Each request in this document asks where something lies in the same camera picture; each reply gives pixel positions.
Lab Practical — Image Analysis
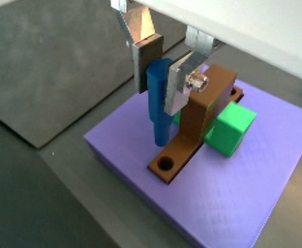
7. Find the brown L-shaped bracket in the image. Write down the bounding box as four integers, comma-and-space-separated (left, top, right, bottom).
150, 64, 243, 184

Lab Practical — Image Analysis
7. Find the purple base block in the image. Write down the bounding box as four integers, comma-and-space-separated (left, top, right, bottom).
86, 80, 302, 248

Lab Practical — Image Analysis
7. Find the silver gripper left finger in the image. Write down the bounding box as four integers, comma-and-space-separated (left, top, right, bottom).
110, 0, 164, 93

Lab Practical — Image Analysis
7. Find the blue stepped peg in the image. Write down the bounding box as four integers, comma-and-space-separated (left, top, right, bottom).
147, 58, 174, 147

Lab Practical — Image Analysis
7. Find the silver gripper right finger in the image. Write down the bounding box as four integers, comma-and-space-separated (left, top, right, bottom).
164, 26, 222, 116

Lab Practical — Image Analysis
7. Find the green block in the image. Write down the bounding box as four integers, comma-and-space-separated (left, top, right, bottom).
172, 101, 256, 162

